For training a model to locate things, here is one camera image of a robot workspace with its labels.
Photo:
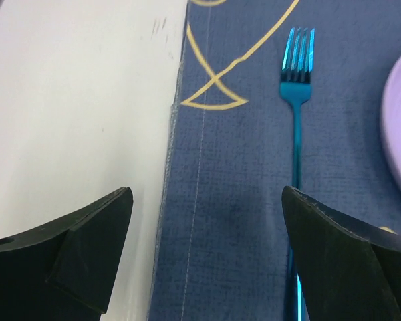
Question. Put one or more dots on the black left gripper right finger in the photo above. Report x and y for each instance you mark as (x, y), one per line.
(349, 269)

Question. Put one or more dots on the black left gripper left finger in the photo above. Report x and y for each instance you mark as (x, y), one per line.
(65, 269)

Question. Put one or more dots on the blue cloth placemat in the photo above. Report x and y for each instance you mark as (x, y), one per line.
(221, 251)

